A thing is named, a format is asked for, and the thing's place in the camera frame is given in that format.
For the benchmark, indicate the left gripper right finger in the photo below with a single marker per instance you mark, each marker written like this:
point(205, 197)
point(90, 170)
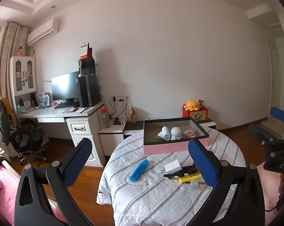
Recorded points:
point(247, 206)

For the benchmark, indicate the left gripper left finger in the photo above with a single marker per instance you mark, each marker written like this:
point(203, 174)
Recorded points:
point(32, 206)

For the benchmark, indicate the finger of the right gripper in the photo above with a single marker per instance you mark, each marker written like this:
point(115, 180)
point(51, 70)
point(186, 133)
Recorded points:
point(277, 113)

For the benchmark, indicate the clear plastic wrapper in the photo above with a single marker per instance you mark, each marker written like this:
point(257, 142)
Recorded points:
point(199, 185)

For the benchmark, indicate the yellow highlighter pen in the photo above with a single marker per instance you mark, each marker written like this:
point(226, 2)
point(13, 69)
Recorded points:
point(189, 178)

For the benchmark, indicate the black hair comb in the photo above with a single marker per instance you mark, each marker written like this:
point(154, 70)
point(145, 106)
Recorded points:
point(185, 171)

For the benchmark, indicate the white charger cube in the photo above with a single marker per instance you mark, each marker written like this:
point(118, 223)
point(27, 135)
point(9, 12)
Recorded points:
point(172, 167)

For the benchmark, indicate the pink block figure toy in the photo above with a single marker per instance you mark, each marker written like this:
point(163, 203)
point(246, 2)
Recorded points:
point(189, 134)

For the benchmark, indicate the white round robot figure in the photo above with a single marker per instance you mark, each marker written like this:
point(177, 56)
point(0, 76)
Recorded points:
point(176, 133)

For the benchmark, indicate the white plug night light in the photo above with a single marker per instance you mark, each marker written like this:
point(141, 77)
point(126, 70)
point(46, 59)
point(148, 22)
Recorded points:
point(164, 134)

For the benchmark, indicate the black office chair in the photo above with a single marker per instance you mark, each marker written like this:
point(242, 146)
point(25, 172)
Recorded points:
point(24, 137)

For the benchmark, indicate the white desk with drawers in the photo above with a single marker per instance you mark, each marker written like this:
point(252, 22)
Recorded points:
point(83, 123)

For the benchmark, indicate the low black white cabinet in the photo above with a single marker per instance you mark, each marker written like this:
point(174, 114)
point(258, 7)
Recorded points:
point(111, 137)

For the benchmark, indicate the striped white table cloth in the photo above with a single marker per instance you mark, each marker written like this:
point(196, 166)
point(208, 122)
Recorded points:
point(152, 200)

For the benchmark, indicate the orange cap water bottle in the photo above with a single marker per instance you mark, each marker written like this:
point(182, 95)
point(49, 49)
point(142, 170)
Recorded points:
point(105, 116)

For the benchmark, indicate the red cartoon box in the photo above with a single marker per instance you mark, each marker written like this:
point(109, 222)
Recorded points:
point(199, 115)

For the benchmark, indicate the black computer tower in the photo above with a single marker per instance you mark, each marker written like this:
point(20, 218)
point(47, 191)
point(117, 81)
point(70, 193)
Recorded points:
point(88, 90)

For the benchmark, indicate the black computer monitor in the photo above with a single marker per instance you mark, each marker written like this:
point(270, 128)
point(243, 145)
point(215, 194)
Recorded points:
point(64, 86)

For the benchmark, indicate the pink green storage box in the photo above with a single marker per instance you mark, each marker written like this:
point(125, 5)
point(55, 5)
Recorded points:
point(153, 146)

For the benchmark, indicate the anatomy torso model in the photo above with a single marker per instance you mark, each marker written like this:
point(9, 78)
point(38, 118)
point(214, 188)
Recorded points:
point(133, 115)

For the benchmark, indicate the orange octopus plush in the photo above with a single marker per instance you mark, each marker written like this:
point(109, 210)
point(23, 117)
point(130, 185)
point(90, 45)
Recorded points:
point(191, 106)

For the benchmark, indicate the white glass door cabinet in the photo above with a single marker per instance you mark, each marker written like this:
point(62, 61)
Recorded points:
point(22, 75)

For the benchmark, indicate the black box stack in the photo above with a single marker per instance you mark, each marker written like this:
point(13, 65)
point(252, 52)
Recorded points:
point(87, 66)

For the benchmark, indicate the beige curtain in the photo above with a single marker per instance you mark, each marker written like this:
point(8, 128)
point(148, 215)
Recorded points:
point(13, 37)

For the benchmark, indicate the white air conditioner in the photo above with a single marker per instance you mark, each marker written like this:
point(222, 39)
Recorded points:
point(47, 29)

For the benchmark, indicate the wall power sockets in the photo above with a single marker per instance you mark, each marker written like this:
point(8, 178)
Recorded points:
point(121, 99)

